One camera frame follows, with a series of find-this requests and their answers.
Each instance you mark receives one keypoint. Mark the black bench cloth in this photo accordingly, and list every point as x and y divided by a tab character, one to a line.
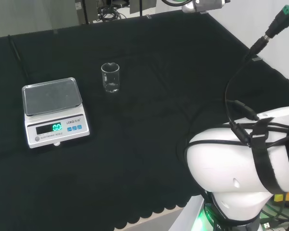
144	115

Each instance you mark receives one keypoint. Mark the white electronic balance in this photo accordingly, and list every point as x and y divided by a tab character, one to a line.
55	113

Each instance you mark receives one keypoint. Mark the black tripod pole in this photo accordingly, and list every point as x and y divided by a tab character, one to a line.
141	8

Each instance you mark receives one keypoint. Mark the grey cloth clip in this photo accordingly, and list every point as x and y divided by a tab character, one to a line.
256	59
148	16

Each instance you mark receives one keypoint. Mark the clear glass beaker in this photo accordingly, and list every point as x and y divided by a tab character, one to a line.
110	78

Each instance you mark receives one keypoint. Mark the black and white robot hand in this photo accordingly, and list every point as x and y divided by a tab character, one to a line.
207	5

